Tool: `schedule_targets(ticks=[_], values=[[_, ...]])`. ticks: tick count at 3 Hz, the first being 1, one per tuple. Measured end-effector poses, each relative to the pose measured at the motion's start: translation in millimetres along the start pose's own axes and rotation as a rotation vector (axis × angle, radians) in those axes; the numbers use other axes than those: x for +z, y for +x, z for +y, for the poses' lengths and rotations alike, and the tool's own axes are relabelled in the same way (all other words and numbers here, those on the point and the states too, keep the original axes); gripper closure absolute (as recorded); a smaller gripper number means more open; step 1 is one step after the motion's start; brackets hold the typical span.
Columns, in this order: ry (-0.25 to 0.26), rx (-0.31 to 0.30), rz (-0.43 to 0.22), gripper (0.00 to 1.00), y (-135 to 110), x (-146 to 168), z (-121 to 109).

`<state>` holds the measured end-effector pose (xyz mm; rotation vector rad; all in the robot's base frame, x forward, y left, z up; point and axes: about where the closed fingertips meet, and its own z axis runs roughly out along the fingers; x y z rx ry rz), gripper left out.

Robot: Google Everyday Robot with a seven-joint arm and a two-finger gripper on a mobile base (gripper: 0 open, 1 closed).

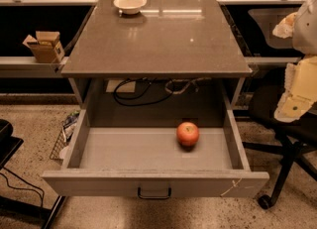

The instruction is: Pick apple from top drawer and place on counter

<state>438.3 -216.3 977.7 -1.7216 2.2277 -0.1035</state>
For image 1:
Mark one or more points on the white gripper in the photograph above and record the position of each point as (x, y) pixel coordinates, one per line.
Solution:
(306, 30)

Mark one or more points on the red apple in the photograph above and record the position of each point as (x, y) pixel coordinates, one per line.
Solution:
(187, 134)

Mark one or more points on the grey counter cabinet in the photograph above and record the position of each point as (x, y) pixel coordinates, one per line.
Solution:
(168, 39)

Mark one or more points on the open grey drawer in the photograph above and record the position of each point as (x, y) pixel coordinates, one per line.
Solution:
(117, 161)

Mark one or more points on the black office chair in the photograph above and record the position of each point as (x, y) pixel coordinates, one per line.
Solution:
(296, 138)

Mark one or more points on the white bowl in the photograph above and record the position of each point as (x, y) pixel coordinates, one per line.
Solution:
(130, 7)

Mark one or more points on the open cardboard box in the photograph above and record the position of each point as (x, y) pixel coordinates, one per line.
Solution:
(45, 46)

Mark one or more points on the black drawer handle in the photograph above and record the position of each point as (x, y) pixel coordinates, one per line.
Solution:
(154, 195)

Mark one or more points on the wire basket with trash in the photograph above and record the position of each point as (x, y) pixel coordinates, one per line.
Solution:
(63, 140)

